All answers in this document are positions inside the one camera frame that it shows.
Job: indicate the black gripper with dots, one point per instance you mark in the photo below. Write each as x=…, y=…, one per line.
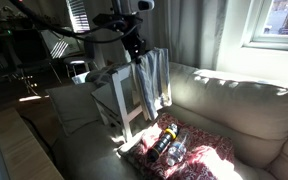
x=134, y=41

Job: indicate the grey white striped towel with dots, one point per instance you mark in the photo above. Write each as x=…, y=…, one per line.
x=154, y=83

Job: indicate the small white wooden chair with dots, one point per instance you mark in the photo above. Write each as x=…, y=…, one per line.
x=120, y=96

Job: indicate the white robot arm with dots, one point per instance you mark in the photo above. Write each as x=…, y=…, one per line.
x=130, y=5

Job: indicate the cream fabric couch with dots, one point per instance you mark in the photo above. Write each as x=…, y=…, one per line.
x=237, y=110

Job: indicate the grey patterned pillow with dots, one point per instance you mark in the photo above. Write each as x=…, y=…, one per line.
x=97, y=76

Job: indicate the white sheer curtain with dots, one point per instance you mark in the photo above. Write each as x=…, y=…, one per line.
x=190, y=33

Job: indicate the grey seat stool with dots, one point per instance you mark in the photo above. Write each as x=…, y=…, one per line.
x=74, y=60

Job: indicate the white window blinds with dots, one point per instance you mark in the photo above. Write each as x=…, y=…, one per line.
x=79, y=16

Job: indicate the cream throw pillow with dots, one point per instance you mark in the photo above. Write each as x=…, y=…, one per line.
x=74, y=106

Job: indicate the clear plastic water bottle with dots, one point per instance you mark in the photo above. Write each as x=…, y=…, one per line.
x=176, y=151

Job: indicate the light wooden table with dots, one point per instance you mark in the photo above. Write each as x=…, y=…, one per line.
x=20, y=146

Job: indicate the white framed window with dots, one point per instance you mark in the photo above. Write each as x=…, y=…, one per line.
x=284, y=20

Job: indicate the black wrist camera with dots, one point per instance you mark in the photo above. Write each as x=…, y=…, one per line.
x=110, y=20

